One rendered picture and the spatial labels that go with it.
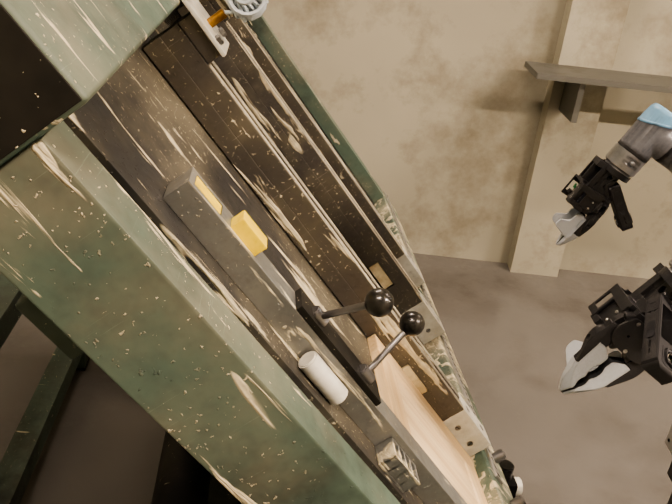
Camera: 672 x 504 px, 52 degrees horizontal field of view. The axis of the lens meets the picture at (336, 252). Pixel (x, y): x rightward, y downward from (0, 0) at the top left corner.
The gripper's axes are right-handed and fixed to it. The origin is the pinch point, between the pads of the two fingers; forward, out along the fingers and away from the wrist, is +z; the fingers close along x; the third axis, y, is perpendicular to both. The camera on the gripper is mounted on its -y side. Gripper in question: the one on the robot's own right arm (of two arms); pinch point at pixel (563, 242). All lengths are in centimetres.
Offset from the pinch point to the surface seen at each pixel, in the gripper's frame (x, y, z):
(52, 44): 96, 89, -12
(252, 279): 71, 63, 10
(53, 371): -77, 91, 175
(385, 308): 73, 48, 3
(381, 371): 43, 31, 28
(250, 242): 70, 66, 6
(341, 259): 32, 47, 19
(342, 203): -13, 45, 26
